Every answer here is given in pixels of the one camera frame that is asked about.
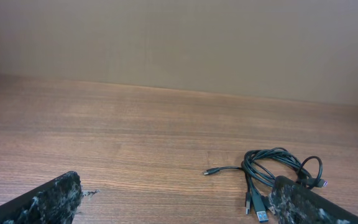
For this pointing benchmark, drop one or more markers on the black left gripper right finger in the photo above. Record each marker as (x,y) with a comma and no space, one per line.
(295,204)

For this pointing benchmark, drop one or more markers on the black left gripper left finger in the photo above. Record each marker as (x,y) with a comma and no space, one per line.
(53,202)

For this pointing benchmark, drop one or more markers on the black USB-A cable blue plug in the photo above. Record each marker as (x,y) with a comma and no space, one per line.
(253,170)

